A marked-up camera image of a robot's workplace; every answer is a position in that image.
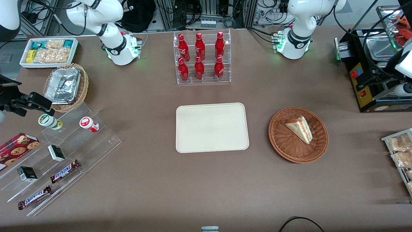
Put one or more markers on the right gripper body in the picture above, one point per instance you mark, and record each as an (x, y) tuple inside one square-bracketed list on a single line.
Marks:
[(7, 95)]

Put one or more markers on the triangular sandwich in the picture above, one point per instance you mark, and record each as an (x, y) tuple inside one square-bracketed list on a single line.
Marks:
[(301, 129)]

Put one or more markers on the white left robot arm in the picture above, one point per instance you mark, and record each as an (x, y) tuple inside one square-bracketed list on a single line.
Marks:
[(296, 19)]

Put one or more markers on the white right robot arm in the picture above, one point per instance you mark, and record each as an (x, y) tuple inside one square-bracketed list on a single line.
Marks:
[(117, 48)]

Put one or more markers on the aluminium foil tray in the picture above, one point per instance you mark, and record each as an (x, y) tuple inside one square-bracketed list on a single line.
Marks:
[(62, 85)]

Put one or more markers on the light wicker basket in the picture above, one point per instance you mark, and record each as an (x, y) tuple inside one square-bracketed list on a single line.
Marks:
[(84, 87)]

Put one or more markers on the round brown wicker basket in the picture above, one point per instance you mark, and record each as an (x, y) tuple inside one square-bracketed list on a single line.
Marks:
[(286, 145)]

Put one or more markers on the beige plastic tray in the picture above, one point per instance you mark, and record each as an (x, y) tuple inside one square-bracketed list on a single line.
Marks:
[(212, 127)]

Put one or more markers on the steel food pan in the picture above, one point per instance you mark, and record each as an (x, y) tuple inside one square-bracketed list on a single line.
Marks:
[(383, 65), (381, 48)]

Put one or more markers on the green lid white bottle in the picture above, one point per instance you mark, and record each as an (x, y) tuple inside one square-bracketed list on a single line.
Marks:
[(48, 121)]

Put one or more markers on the red food pieces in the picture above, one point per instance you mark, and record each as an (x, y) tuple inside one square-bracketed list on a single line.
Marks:
[(405, 33)]

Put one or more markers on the red cookie box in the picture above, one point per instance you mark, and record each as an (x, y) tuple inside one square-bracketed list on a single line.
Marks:
[(16, 148)]

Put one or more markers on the yellow snack packet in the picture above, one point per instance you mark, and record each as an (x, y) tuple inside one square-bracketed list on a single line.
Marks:
[(31, 56)]

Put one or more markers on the clear cracker bag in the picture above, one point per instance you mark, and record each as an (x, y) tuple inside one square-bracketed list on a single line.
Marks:
[(51, 55), (54, 44)]

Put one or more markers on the red lid white bottle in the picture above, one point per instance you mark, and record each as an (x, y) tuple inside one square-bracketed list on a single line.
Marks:
[(87, 123)]

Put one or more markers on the teal snack packet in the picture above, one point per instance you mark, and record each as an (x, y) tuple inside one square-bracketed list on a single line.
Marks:
[(68, 43), (38, 45)]

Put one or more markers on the small black box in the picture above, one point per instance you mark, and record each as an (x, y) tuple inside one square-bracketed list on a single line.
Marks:
[(27, 174), (56, 153)]

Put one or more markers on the white snack bin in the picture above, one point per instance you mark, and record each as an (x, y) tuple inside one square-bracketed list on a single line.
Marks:
[(75, 51)]

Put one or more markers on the clear acrylic stepped stand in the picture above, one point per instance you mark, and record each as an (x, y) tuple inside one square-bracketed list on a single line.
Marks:
[(96, 141)]

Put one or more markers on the clear bag of snacks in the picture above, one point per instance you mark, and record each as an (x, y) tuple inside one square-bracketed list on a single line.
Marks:
[(402, 159), (399, 143), (409, 174)]

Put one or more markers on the Snickers chocolate bar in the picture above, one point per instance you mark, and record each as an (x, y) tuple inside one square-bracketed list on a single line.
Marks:
[(34, 198), (64, 171)]

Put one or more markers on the black bag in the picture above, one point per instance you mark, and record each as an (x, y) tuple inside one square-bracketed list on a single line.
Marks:
[(140, 14)]

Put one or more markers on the red cola bottle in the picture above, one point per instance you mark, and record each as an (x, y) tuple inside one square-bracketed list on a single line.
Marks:
[(220, 45), (219, 69), (200, 47), (199, 69), (183, 48), (183, 71)]

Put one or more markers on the clear acrylic bottle rack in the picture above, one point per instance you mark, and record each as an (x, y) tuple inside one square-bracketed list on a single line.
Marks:
[(207, 82)]

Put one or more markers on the small grey object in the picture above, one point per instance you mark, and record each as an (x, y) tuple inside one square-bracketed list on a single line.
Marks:
[(210, 229)]

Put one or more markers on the aluminium profile frame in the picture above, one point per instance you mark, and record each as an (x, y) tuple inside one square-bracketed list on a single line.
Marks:
[(167, 14)]

